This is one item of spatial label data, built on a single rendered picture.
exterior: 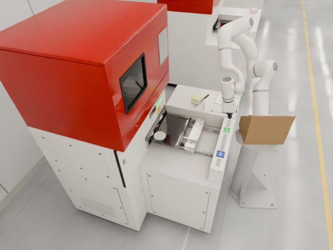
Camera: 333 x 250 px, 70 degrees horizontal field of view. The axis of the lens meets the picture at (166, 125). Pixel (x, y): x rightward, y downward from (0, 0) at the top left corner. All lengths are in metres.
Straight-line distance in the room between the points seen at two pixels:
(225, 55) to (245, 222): 1.64
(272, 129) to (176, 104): 0.82
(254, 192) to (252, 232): 0.43
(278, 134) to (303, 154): 1.33
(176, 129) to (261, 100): 0.71
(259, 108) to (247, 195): 1.12
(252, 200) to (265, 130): 0.98
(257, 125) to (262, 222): 1.10
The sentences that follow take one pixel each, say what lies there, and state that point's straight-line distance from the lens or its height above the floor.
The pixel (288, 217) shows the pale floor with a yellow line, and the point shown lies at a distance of 2.80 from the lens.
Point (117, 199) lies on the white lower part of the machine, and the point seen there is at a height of 0.60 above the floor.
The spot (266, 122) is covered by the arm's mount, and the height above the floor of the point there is 1.07.
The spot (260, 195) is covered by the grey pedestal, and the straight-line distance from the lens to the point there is 2.81.
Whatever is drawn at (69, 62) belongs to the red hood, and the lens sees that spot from 1.21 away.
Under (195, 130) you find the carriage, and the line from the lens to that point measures 2.05.
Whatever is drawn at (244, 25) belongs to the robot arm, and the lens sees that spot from 1.80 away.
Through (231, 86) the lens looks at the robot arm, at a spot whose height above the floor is 1.39.
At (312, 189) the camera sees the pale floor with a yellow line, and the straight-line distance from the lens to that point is 3.09.
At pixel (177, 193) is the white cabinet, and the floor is 0.61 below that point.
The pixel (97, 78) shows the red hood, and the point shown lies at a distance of 1.16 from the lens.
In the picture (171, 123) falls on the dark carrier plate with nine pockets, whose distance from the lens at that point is 2.08.
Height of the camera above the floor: 2.32
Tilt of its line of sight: 43 degrees down
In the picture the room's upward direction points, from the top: 3 degrees counter-clockwise
